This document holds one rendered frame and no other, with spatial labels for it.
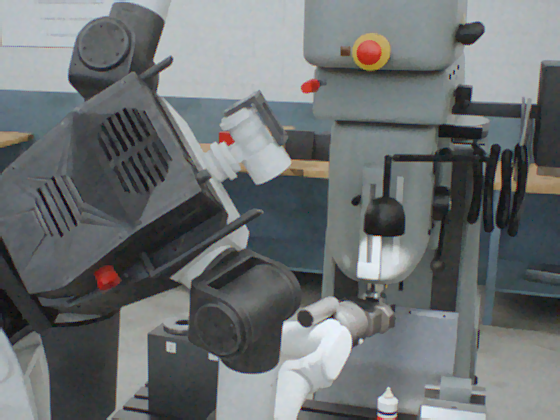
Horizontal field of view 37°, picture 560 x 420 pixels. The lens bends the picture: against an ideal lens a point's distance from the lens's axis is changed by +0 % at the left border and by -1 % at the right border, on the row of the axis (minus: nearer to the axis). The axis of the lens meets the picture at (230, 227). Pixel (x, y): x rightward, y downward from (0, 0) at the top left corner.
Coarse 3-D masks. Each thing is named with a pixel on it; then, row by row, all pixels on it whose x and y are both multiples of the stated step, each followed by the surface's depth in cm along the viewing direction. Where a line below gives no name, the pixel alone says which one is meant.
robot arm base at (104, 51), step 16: (112, 16) 128; (80, 32) 129; (96, 32) 127; (112, 32) 127; (128, 32) 127; (80, 48) 127; (96, 48) 127; (112, 48) 126; (128, 48) 126; (80, 64) 127; (96, 64) 126; (112, 64) 126; (128, 64) 126; (80, 80) 128; (96, 80) 127; (112, 80) 126
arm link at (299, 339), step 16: (320, 304) 155; (336, 304) 157; (304, 320) 152; (320, 320) 154; (336, 320) 157; (352, 320) 158; (288, 336) 155; (304, 336) 153; (320, 336) 151; (352, 336) 157; (288, 352) 156; (304, 352) 153
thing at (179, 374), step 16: (176, 320) 187; (160, 336) 182; (176, 336) 181; (160, 352) 183; (176, 352) 181; (192, 352) 180; (160, 368) 184; (176, 368) 182; (192, 368) 180; (208, 368) 179; (160, 384) 185; (176, 384) 183; (192, 384) 181; (208, 384) 180; (160, 400) 186; (176, 400) 184; (192, 400) 182; (208, 400) 181; (176, 416) 185; (192, 416) 183
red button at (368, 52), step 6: (366, 42) 135; (372, 42) 135; (360, 48) 136; (366, 48) 135; (372, 48) 135; (378, 48) 135; (360, 54) 136; (366, 54) 135; (372, 54) 135; (378, 54) 135; (360, 60) 136; (366, 60) 136; (372, 60) 135; (378, 60) 136
